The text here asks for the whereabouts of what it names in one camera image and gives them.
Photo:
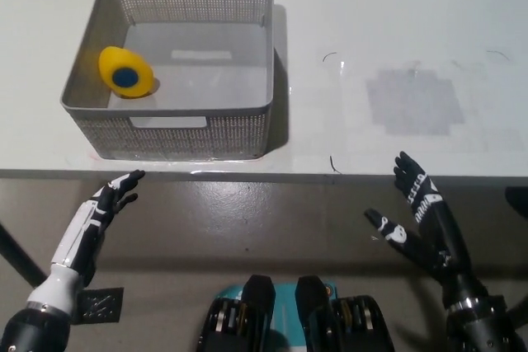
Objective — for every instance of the white and black left hand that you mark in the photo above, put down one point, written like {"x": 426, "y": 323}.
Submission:
{"x": 80, "y": 232}

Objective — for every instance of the black right hand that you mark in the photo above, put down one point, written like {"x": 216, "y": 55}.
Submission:
{"x": 441, "y": 245}

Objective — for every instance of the grey tape patch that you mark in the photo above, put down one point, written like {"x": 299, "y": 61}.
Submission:
{"x": 412, "y": 104}

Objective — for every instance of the grey perforated plastic basket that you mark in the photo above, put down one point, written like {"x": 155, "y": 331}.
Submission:
{"x": 181, "y": 133}

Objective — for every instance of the black and teal robot body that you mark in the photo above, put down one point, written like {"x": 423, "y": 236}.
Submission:
{"x": 255, "y": 302}

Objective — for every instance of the black floor marker tag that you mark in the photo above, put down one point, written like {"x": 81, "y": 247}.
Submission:
{"x": 103, "y": 304}

